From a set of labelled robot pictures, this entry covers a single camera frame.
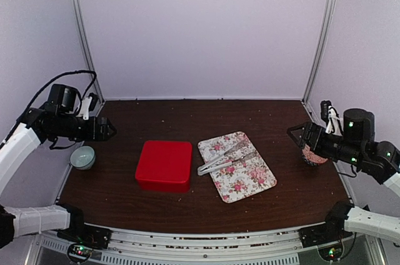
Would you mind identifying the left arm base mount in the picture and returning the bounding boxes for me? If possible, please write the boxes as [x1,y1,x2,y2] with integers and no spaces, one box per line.
[57,224,112,264]

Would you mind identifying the red patterned ceramic bowl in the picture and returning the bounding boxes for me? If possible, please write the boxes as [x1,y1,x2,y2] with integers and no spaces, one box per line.
[302,145,328,166]

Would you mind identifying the red box lid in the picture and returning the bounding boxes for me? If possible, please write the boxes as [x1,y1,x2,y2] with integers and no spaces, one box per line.
[135,141,193,185]

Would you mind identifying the black white kitchen tongs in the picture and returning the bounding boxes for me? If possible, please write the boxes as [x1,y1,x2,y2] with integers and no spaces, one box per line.
[197,140,255,176]

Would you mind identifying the right aluminium frame post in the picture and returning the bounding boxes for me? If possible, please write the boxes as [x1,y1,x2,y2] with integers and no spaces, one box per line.
[302,0,337,105]

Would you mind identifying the red chocolate box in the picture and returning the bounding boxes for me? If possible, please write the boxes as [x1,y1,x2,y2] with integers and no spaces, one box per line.
[136,179,190,193]

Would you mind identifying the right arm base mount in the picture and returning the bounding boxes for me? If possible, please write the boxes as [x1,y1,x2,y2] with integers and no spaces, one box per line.
[298,224,344,263]

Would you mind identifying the front aluminium rail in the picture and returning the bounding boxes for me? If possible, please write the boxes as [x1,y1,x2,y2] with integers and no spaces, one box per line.
[31,226,376,265]

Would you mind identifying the aluminium frame post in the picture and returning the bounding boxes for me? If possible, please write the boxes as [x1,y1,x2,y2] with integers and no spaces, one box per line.
[64,0,105,105]
[302,0,337,105]

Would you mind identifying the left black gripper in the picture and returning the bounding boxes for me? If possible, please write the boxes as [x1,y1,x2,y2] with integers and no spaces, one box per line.
[51,113,116,142]

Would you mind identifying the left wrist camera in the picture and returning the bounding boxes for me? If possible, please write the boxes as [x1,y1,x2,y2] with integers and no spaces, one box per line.
[77,92,98,121]

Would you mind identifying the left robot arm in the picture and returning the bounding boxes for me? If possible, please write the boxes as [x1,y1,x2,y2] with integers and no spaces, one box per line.
[1,69,117,248]

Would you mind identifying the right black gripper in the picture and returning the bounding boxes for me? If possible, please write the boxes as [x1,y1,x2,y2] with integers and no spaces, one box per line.
[286,121,363,166]

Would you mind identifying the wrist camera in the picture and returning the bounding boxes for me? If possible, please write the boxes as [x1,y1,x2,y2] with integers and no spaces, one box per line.
[77,92,98,121]
[320,100,343,136]

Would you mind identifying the left aluminium frame post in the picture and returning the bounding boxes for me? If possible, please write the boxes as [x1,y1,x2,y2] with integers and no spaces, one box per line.
[64,0,105,105]

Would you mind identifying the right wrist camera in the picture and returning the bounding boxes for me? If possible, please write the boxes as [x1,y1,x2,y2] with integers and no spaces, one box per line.
[320,100,343,136]

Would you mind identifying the floral serving tray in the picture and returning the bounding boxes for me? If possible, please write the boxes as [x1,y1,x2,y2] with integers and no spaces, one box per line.
[197,131,278,204]

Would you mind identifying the pale green ceramic bowl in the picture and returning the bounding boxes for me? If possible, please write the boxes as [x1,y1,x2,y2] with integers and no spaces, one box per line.
[69,146,96,170]

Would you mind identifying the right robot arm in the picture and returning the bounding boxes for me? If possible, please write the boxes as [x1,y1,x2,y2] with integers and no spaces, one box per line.
[287,101,399,244]

